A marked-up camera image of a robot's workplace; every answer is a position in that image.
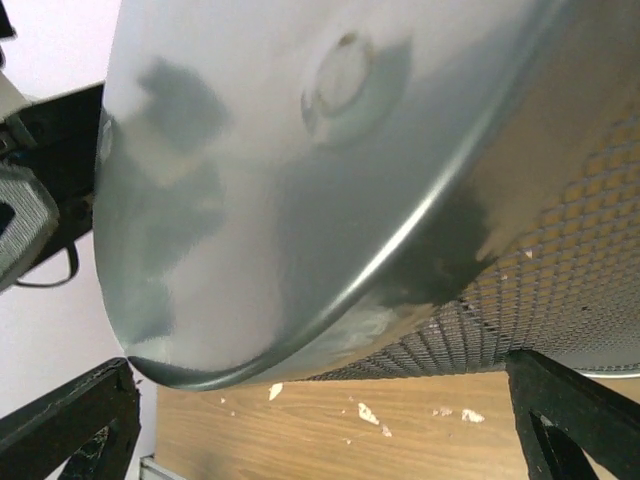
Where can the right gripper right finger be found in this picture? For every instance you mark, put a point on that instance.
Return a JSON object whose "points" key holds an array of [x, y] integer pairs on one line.
{"points": [[564, 419]]}

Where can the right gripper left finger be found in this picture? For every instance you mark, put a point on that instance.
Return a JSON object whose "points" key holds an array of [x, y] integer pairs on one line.
{"points": [[88, 427]]}

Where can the silver mesh wastebasket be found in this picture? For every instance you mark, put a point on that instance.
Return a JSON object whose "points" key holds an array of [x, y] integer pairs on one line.
{"points": [[284, 187]]}

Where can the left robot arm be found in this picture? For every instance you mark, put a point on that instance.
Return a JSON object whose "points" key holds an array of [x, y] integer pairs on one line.
{"points": [[48, 161]]}

